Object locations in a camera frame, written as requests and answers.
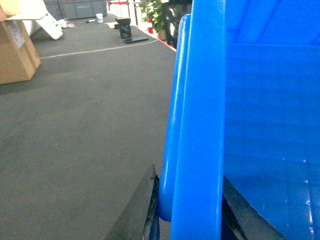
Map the black stand device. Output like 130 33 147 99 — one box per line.
115 17 149 44

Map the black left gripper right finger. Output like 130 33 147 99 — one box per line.
221 176 286 240

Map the black office chair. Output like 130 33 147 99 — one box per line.
162 0 193 49

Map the green potted plant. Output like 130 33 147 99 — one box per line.
139 0 169 41

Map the brown cardboard box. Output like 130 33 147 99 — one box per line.
0 0 48 85

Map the large blue plastic crate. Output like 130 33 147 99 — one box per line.
158 0 320 240

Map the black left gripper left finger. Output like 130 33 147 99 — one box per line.
104 164 160 240

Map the white paper cup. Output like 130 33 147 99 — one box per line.
96 13 104 23

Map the white foam piece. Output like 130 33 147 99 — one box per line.
19 0 63 40

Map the grey storage bin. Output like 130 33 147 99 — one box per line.
43 0 108 20

